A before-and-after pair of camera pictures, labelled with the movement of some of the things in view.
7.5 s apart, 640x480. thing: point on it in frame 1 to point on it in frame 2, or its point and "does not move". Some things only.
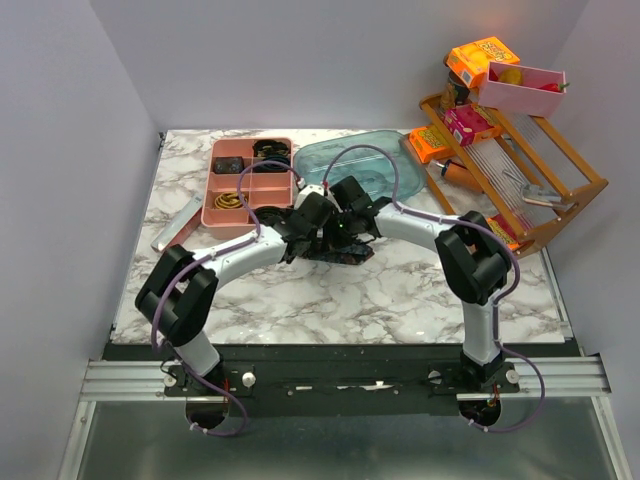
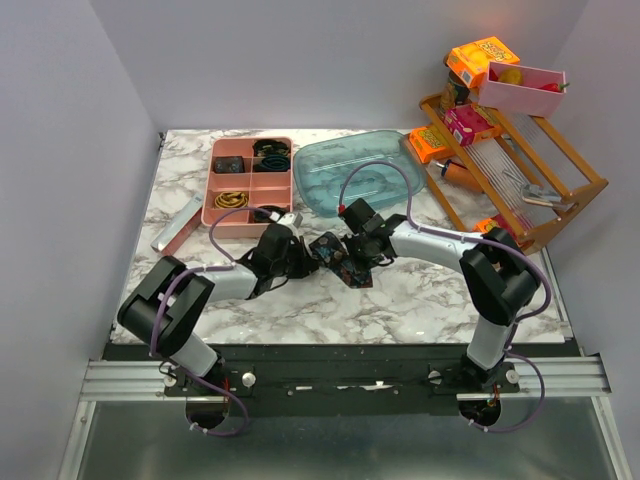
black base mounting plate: x=424 y=379 does not move
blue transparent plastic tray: x=381 y=162 does not move
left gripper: x=294 y=210 to x=307 y=265
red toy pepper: x=554 y=87 does not move
